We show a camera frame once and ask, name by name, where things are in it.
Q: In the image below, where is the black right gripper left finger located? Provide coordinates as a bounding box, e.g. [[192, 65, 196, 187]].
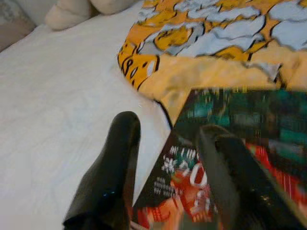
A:
[[62, 111, 142, 230]]

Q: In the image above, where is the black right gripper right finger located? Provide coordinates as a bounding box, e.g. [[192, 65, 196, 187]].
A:
[[196, 124, 307, 230]]

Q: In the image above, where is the dark green red magazine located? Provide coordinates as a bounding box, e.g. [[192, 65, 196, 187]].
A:
[[130, 88, 307, 230]]

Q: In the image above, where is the yellow cartoon print blanket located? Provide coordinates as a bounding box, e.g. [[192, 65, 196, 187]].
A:
[[117, 0, 307, 127]]

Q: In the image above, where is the white quilted mattress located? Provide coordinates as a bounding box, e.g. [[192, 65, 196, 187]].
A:
[[0, 0, 173, 230]]

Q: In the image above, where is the cream plush toy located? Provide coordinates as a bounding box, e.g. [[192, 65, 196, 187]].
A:
[[44, 0, 144, 31]]

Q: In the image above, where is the grey printed cushion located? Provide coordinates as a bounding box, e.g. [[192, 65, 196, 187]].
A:
[[0, 0, 36, 52]]

